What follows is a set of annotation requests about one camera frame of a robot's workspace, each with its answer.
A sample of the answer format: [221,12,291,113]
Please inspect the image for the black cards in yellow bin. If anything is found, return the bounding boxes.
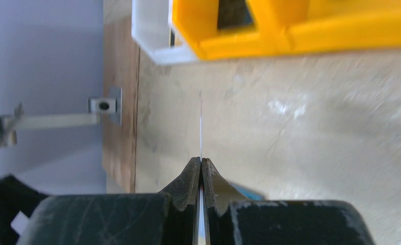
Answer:
[217,0,253,30]

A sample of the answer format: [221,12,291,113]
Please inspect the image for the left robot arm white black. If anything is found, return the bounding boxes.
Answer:
[0,175,48,244]

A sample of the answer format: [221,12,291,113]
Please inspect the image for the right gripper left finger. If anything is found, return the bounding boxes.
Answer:
[18,157,201,244]

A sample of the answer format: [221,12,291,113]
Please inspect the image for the white plastic bin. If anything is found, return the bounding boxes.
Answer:
[131,0,198,65]

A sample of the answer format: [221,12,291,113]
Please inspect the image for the metal corner bracket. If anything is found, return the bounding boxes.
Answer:
[0,87,123,148]

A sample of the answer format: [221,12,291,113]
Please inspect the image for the yellow bin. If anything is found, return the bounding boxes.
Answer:
[247,1,401,55]
[169,1,292,60]

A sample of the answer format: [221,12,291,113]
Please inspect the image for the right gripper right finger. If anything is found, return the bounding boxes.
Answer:
[201,158,374,244]

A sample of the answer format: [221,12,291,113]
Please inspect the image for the yellow bin middle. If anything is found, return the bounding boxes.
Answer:
[169,1,292,60]

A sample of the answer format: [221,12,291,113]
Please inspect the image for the silver VIP card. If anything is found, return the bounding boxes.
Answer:
[193,116,211,245]

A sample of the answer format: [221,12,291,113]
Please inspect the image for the teal card holder wallet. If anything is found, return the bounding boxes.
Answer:
[230,182,266,201]

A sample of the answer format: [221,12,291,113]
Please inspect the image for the wooden board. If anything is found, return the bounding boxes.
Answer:
[102,16,140,193]

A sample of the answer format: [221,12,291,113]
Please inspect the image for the yellow bin right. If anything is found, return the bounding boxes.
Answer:
[247,1,401,55]

